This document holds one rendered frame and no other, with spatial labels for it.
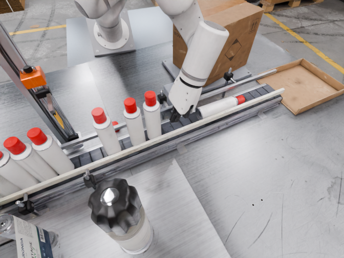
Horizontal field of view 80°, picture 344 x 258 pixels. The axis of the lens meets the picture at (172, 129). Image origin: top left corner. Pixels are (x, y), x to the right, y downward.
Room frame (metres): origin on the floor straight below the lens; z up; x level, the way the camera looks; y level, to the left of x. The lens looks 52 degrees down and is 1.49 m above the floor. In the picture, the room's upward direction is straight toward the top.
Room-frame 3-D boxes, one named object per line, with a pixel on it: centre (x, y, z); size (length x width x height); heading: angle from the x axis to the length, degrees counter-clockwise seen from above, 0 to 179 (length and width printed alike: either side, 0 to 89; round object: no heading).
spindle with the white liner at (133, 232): (0.11, 0.10, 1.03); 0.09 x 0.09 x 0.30
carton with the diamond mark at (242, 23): (0.92, -0.19, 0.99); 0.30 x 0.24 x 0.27; 127
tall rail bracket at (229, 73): (0.67, -0.24, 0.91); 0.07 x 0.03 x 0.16; 26
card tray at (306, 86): (0.77, -0.61, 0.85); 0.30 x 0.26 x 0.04; 116
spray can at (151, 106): (0.44, 0.06, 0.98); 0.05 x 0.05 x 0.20
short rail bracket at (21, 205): (0.19, 0.41, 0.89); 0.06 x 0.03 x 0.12; 26
